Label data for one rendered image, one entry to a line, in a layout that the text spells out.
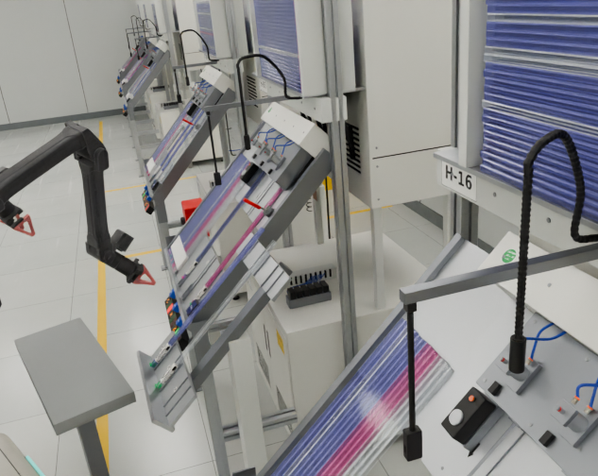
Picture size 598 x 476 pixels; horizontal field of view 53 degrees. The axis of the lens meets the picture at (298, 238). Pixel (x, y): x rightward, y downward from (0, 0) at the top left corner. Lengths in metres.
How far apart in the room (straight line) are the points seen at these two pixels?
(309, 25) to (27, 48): 9.00
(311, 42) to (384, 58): 0.24
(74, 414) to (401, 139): 1.28
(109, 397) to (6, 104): 9.02
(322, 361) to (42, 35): 8.97
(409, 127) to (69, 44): 8.92
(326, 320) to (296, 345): 0.13
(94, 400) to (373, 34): 1.36
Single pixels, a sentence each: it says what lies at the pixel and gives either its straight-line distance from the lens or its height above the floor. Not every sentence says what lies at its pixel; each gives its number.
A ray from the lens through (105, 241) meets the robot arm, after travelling 2.07.
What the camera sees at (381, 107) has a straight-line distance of 1.90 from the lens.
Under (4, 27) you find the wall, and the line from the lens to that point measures 10.62.
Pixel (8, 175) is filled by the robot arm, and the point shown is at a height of 1.30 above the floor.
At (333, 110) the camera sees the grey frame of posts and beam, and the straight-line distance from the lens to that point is 1.80.
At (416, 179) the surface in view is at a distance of 2.01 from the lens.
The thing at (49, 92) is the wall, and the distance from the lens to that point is 10.63.
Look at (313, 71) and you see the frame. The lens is 1.79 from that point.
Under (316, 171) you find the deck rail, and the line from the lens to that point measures 1.86.
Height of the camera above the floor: 1.68
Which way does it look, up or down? 22 degrees down
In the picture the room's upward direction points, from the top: 5 degrees counter-clockwise
